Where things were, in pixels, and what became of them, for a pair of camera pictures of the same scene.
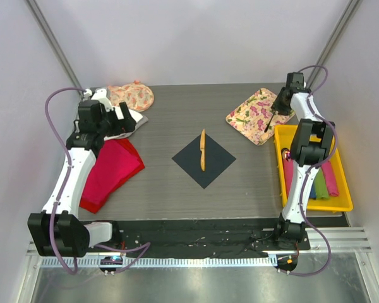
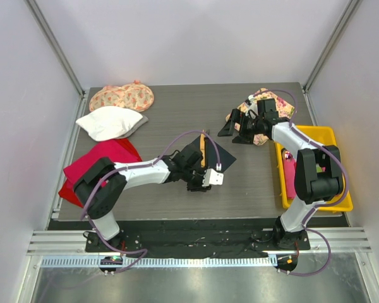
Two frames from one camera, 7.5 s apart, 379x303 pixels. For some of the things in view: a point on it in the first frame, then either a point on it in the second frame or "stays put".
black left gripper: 121,126 → 198,187
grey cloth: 138,125 stays put
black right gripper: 276,106 → 240,117
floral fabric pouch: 137,96 stays put
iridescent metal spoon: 286,154 stays put
